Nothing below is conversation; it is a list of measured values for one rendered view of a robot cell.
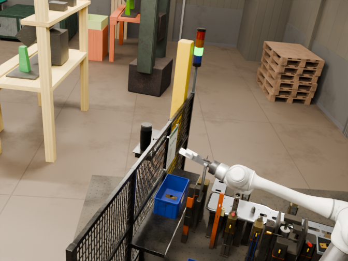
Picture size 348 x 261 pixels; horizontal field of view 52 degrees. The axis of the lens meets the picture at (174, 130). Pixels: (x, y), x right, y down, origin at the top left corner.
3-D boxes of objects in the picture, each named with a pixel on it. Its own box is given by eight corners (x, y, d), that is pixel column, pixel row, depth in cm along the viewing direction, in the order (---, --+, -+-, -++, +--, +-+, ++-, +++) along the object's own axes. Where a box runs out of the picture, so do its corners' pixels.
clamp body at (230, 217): (229, 251, 262) (238, 214, 245) (227, 261, 253) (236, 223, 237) (220, 249, 263) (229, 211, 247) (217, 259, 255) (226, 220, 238)
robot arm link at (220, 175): (223, 181, 195) (214, 176, 197) (231, 167, 195) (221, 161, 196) (221, 183, 186) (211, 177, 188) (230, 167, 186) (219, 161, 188)
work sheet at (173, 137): (174, 157, 283) (178, 122, 269) (165, 172, 264) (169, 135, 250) (172, 157, 284) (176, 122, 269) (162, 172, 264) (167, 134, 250)
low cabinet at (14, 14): (77, 33, 1055) (77, 9, 1024) (65, 46, 919) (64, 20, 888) (18, 27, 1042) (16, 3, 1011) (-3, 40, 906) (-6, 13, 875)
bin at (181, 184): (187, 193, 263) (189, 178, 257) (175, 219, 237) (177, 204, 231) (166, 187, 267) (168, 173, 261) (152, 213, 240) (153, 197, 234)
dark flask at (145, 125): (152, 147, 237) (154, 123, 229) (148, 153, 231) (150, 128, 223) (141, 145, 239) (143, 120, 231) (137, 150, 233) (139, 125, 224)
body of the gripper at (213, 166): (213, 175, 188) (197, 167, 191) (215, 175, 196) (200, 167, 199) (219, 163, 188) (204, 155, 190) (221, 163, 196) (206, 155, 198)
